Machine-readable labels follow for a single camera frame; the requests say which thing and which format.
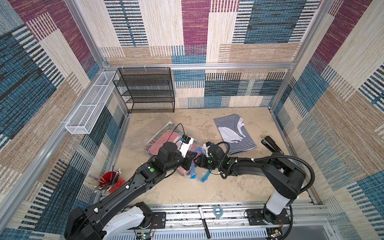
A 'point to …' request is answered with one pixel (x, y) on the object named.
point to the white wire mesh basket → (83, 119)
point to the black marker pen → (204, 224)
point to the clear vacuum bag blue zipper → (194, 172)
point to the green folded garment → (172, 127)
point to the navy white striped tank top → (234, 132)
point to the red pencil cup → (109, 180)
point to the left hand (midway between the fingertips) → (197, 154)
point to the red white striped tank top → (171, 136)
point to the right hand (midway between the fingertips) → (196, 163)
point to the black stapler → (271, 145)
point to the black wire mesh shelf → (146, 89)
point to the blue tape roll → (221, 212)
